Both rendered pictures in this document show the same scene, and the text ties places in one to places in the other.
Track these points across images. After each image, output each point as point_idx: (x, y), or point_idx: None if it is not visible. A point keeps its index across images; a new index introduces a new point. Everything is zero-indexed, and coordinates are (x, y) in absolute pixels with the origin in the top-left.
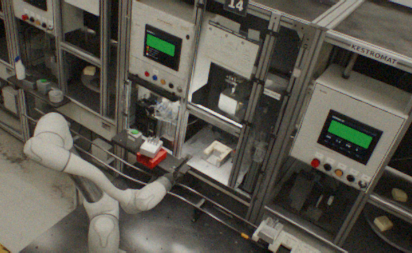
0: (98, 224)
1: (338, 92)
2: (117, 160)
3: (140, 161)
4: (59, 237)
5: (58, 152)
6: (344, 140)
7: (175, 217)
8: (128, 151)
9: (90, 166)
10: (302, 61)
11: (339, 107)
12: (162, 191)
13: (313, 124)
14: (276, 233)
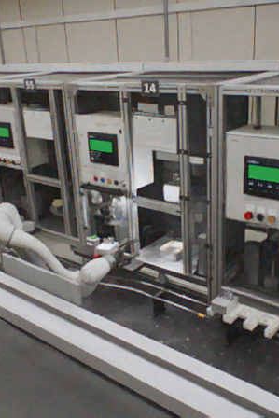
0: None
1: (246, 136)
2: None
3: None
4: None
5: (5, 224)
6: (265, 182)
7: (136, 313)
8: (90, 258)
9: (34, 239)
10: (212, 119)
11: (252, 150)
12: (104, 263)
13: (235, 176)
14: (230, 302)
